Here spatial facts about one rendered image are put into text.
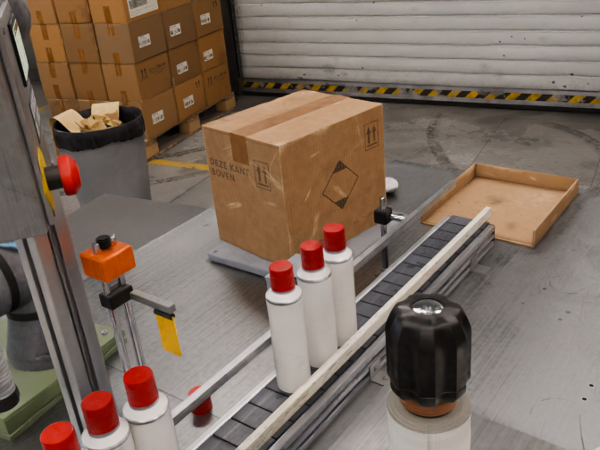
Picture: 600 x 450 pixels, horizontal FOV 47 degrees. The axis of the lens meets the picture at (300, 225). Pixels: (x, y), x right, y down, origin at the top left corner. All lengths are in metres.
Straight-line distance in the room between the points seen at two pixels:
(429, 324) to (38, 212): 0.36
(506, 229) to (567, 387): 0.52
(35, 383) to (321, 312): 0.49
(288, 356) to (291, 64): 4.78
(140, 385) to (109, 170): 2.70
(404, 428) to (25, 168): 0.43
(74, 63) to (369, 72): 2.14
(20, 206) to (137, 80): 3.94
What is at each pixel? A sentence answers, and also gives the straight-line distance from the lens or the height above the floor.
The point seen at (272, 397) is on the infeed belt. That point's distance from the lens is 1.04.
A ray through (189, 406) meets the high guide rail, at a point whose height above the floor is 0.96.
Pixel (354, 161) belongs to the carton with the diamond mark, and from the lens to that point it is 1.44.
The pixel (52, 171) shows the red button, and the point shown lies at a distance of 0.66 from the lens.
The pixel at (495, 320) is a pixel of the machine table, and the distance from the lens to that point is 1.27.
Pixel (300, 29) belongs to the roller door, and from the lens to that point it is 5.57.
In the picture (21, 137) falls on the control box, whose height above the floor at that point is 1.38.
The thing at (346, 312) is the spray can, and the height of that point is 0.95.
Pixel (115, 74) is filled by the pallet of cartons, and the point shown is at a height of 0.58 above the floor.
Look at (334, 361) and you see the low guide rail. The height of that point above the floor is 0.91.
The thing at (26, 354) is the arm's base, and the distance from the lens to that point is 1.24.
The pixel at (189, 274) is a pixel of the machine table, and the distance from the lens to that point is 1.48.
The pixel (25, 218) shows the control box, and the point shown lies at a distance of 0.65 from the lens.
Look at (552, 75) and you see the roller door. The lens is 5.06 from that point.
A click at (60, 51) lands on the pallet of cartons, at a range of 4.92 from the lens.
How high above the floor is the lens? 1.54
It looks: 26 degrees down
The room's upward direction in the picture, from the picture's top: 6 degrees counter-clockwise
